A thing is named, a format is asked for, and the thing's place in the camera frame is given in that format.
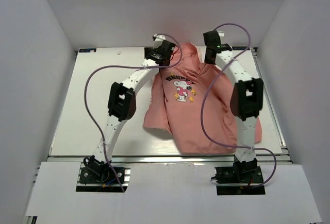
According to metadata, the blue table label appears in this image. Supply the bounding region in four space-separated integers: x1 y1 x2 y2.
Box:
78 48 96 53
232 46 250 51

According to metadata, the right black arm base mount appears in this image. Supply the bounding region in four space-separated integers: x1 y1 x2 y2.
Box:
210 159 266 196

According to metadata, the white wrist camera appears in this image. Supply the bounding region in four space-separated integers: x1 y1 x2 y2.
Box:
153 34 166 43
217 30 225 38

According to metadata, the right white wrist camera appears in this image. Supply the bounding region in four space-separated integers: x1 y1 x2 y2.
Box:
217 30 225 38

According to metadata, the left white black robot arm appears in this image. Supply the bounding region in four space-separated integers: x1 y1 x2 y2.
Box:
93 35 175 164

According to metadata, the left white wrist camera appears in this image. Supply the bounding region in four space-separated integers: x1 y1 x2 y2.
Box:
153 34 166 43

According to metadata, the left blue table label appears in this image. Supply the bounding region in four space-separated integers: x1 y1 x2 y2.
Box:
78 48 96 53

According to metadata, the right blue table label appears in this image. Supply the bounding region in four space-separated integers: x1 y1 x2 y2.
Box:
232 46 250 51

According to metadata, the pink Snoopy zip jacket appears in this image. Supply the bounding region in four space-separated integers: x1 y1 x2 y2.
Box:
141 41 263 155

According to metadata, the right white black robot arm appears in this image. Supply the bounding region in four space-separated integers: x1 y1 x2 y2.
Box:
203 30 263 182

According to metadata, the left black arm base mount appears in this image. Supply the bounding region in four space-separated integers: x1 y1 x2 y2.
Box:
76 156 129 193

